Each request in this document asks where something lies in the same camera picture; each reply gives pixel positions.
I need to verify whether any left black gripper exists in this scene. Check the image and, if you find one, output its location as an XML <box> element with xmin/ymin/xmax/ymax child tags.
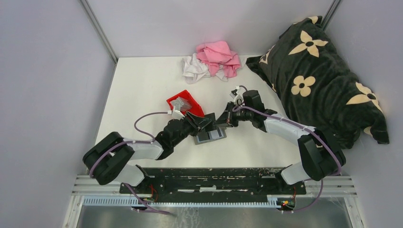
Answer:
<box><xmin>172</xmin><ymin>111</ymin><xmax>212</xmax><ymax>147</ymax></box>

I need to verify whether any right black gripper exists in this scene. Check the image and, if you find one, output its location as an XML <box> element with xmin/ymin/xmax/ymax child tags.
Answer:
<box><xmin>213</xmin><ymin>101</ymin><xmax>253</xmax><ymax>127</ymax></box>

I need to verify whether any dark credit card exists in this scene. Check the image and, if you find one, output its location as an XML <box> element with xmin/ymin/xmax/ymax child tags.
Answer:
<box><xmin>197</xmin><ymin>132</ymin><xmax>210</xmax><ymax>143</ymax></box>

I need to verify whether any grey card holder wallet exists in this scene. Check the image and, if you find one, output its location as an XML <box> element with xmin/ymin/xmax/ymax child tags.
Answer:
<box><xmin>193</xmin><ymin>127</ymin><xmax>227</xmax><ymax>145</ymax></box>

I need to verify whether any red plastic bin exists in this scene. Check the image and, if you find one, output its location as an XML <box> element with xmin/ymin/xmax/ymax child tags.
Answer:
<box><xmin>166</xmin><ymin>90</ymin><xmax>205</xmax><ymax>117</ymax></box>

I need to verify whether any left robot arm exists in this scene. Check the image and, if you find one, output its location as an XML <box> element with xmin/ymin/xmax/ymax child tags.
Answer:
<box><xmin>82</xmin><ymin>112</ymin><xmax>214</xmax><ymax>193</ymax></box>

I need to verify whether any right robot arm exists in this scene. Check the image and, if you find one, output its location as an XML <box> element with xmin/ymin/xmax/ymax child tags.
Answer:
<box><xmin>214</xmin><ymin>90</ymin><xmax>346</xmax><ymax>194</ymax></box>

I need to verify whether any stack of cards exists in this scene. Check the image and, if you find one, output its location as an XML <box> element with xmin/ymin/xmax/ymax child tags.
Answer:
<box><xmin>170</xmin><ymin>97</ymin><xmax>192</xmax><ymax>112</ymax></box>

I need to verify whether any white cloth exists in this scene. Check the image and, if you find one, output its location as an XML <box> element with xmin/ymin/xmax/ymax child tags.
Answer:
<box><xmin>181</xmin><ymin>53</ymin><xmax>228</xmax><ymax>84</ymax></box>

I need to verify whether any pink cloth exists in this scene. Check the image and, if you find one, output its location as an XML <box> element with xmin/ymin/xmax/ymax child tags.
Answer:
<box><xmin>196</xmin><ymin>41</ymin><xmax>241</xmax><ymax>78</ymax></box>

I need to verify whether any black floral pillow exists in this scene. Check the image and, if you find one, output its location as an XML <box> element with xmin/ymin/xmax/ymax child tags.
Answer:
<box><xmin>246</xmin><ymin>16</ymin><xmax>390</xmax><ymax>149</ymax></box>

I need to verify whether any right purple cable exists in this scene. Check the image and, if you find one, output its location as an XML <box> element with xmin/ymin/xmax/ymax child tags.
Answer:
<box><xmin>232</xmin><ymin>85</ymin><xmax>344</xmax><ymax>214</ymax></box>

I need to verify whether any purple cable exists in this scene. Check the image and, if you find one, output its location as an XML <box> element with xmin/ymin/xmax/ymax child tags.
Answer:
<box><xmin>89</xmin><ymin>112</ymin><xmax>177</xmax><ymax>216</ymax></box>
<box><xmin>232</xmin><ymin>85</ymin><xmax>344</xmax><ymax>214</ymax></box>

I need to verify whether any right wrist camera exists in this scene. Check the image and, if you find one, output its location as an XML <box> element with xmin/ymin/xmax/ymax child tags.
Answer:
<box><xmin>230</xmin><ymin>86</ymin><xmax>243</xmax><ymax>105</ymax></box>

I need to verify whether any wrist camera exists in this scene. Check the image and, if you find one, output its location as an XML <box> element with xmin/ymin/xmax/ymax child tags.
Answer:
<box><xmin>230</xmin><ymin>86</ymin><xmax>243</xmax><ymax>105</ymax></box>
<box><xmin>167</xmin><ymin>109</ymin><xmax>184</xmax><ymax>119</ymax></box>

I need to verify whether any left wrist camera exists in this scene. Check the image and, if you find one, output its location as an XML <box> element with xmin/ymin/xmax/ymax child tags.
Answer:
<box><xmin>167</xmin><ymin>109</ymin><xmax>184</xmax><ymax>119</ymax></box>

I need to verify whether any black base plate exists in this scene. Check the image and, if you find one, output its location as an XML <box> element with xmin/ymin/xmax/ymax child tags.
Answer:
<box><xmin>133</xmin><ymin>167</ymin><xmax>307</xmax><ymax>203</ymax></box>

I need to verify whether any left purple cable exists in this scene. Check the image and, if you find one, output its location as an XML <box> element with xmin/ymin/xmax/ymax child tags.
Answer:
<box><xmin>89</xmin><ymin>112</ymin><xmax>177</xmax><ymax>216</ymax></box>

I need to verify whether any aluminium rail frame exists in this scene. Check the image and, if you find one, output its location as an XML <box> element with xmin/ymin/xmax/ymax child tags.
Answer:
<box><xmin>62</xmin><ymin>175</ymin><xmax>364</xmax><ymax>228</ymax></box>

